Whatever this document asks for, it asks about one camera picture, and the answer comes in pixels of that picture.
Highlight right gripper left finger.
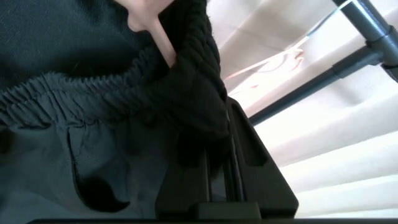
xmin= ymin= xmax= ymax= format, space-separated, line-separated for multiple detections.
xmin=154 ymin=151 xmax=213 ymax=219

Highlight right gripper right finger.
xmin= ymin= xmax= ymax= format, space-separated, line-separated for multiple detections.
xmin=225 ymin=96 xmax=300 ymax=219

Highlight black shorts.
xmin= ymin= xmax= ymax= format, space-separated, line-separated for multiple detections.
xmin=0 ymin=0 xmax=233 ymax=220

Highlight black clothes rack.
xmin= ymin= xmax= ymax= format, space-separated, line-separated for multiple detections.
xmin=248 ymin=0 xmax=398 ymax=127

